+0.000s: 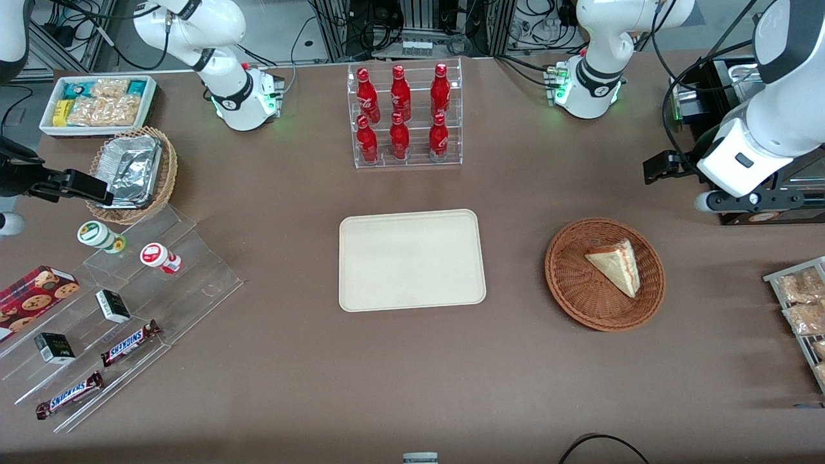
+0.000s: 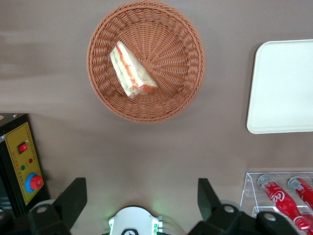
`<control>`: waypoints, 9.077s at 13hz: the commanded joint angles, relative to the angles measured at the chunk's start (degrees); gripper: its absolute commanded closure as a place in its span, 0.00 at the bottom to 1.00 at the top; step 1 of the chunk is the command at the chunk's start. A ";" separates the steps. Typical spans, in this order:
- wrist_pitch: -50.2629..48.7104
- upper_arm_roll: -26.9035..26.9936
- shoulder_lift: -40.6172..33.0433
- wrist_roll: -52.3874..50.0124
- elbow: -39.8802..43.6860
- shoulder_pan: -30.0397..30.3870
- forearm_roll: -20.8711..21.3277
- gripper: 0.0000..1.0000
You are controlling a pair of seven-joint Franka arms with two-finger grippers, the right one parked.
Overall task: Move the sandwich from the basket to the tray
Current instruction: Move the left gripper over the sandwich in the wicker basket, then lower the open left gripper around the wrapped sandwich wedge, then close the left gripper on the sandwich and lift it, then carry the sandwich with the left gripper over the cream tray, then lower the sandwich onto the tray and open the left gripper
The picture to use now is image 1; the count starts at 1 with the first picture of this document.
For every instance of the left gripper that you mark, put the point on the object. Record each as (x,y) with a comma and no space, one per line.
(687,160)

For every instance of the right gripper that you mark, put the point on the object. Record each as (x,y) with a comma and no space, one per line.
(18,174)

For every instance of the triangular sandwich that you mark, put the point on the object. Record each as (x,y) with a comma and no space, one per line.
(615,264)

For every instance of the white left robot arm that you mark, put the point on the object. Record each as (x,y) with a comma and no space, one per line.
(602,38)

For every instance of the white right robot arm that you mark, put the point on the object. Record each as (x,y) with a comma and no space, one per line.
(219,26)

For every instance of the aluminium foil tray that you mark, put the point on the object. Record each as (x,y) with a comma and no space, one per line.
(126,171)

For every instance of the light tan wicker basket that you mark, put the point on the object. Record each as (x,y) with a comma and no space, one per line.
(169,174)

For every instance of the brown round wicker basket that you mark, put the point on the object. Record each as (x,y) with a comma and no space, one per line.
(580,290)

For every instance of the grey metal tray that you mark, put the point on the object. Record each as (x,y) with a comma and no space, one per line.
(773,276)

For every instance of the beige plastic tray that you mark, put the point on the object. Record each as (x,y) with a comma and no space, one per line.
(412,258)

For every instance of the green lid yogurt cup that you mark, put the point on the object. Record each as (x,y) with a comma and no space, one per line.
(97,235)

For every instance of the white rectangular snack bin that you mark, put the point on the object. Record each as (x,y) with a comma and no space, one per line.
(97,132)

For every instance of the yellow snack packet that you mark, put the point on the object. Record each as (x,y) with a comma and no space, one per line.
(61,113)

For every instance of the clear cracker bag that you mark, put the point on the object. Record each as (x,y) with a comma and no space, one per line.
(111,87)
(103,113)

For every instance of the black display cabinet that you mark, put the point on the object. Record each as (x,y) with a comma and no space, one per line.
(731,219)

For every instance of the teal snack packet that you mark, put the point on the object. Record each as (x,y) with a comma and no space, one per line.
(74,89)
(136,86)

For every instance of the red lid yogurt cup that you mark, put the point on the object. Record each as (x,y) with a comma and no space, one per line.
(158,256)

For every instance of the red chocolate chip cookie box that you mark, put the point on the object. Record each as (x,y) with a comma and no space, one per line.
(32,296)

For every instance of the small black carton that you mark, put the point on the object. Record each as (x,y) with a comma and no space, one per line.
(113,306)
(55,348)

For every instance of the Snickers chocolate bar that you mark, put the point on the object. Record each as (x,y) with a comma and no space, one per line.
(69,394)
(131,341)

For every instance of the clear acrylic stepped stand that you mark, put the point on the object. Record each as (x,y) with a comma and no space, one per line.
(206,283)

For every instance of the clear bag of pastries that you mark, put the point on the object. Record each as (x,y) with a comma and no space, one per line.
(820,348)
(822,374)
(805,317)
(799,287)

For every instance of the red cola bottle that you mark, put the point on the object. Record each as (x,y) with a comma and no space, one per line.
(367,138)
(440,90)
(438,136)
(366,93)
(399,136)
(400,90)

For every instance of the clear acrylic bottle rack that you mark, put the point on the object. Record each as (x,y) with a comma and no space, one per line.
(419,64)

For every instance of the small grey device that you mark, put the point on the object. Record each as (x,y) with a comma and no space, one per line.
(420,458)

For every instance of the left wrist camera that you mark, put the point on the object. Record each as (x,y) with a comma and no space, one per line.
(706,202)

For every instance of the aluminium frame rack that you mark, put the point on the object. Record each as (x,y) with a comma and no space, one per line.
(419,13)

